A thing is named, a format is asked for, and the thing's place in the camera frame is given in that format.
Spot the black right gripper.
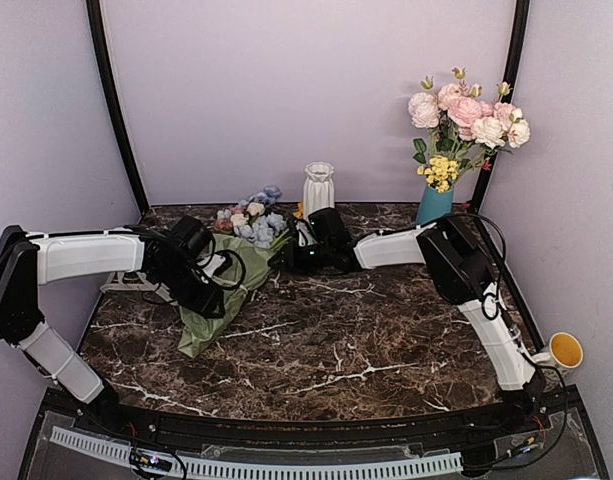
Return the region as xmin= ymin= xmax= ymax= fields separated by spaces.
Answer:
xmin=273 ymin=240 xmax=333 ymax=276

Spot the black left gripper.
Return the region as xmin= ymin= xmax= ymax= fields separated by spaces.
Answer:
xmin=153 ymin=260 xmax=225 ymax=319

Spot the blue orange flower bouquet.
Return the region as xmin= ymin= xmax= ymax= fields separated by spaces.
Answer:
xmin=213 ymin=185 xmax=304 ymax=250

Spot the green wrapping paper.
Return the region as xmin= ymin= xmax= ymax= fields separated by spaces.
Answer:
xmin=178 ymin=234 xmax=276 ymax=358

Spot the white printed ribbon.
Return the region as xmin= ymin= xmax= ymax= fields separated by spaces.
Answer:
xmin=100 ymin=272 xmax=175 ymax=303

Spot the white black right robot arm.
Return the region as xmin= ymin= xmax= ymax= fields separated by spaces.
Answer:
xmin=268 ymin=207 xmax=546 ymax=434

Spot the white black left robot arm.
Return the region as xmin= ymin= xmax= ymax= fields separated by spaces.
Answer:
xmin=0 ymin=216 xmax=232 ymax=436

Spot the white ribbed vase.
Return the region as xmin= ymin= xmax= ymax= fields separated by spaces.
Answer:
xmin=303 ymin=162 xmax=335 ymax=218

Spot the blue ceramic vase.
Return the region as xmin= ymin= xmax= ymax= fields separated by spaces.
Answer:
xmin=415 ymin=186 xmax=454 ymax=225

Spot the yellow and pink flower bunch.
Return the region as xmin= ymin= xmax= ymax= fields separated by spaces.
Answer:
xmin=408 ymin=68 xmax=531 ymax=193

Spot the white yellow mug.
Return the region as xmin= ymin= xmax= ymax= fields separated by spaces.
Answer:
xmin=530 ymin=332 xmax=584 ymax=385

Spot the black left frame post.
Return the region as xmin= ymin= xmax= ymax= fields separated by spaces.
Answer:
xmin=85 ymin=0 xmax=150 ymax=215

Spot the black frame post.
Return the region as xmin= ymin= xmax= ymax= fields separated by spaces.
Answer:
xmin=466 ymin=0 xmax=531 ymax=216
xmin=85 ymin=0 xmax=150 ymax=215

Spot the white slotted cable duct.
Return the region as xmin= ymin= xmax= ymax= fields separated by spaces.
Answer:
xmin=49 ymin=426 xmax=463 ymax=479

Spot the black front frame rail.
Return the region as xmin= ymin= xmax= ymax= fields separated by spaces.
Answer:
xmin=35 ymin=387 xmax=582 ymax=451

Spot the black right frame post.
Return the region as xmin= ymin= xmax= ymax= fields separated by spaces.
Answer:
xmin=466 ymin=0 xmax=531 ymax=216

